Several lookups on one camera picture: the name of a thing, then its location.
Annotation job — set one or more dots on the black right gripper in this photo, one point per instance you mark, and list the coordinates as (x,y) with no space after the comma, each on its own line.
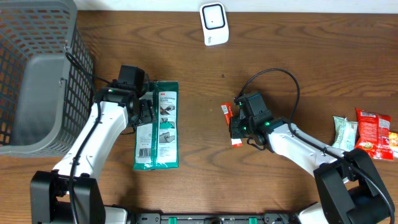
(234,132)

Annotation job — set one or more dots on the green white wipes pack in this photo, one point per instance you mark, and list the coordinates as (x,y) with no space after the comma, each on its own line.
(157,143)

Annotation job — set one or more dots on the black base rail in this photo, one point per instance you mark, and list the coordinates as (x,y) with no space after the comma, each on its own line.
(267,218)

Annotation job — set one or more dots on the white barcode scanner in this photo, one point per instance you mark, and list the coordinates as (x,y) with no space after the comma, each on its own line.
(214,23)

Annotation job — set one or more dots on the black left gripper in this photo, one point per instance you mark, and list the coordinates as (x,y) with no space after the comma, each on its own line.
(147,112)

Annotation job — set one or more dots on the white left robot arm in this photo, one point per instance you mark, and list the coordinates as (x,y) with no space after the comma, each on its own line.
(70,193)

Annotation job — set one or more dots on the small orange tissue pack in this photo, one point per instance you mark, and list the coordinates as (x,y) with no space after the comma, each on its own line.
(393,143)

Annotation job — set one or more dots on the mint green tissue pack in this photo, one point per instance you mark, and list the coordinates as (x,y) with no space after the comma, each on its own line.
(345,133)

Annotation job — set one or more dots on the grey plastic mesh basket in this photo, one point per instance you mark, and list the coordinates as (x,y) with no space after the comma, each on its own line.
(45,101)

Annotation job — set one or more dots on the red coffee stick sachet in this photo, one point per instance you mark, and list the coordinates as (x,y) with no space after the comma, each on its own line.
(228,113)

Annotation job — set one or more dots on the red candy bag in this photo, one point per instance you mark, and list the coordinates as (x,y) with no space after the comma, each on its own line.
(373,129)

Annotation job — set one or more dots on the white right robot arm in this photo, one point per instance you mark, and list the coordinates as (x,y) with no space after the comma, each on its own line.
(349,186)

